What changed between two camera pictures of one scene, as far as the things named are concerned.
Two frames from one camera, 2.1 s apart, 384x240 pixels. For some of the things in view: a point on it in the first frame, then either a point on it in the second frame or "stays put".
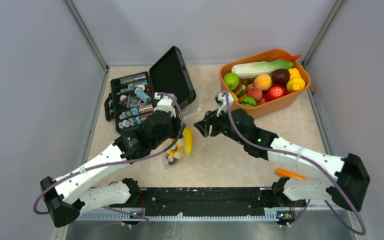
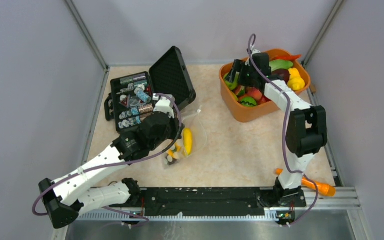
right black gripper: [211, 118] to [240, 66]
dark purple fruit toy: [280, 76] stays put
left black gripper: [177, 124] stays put
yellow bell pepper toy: [176, 152] stays put
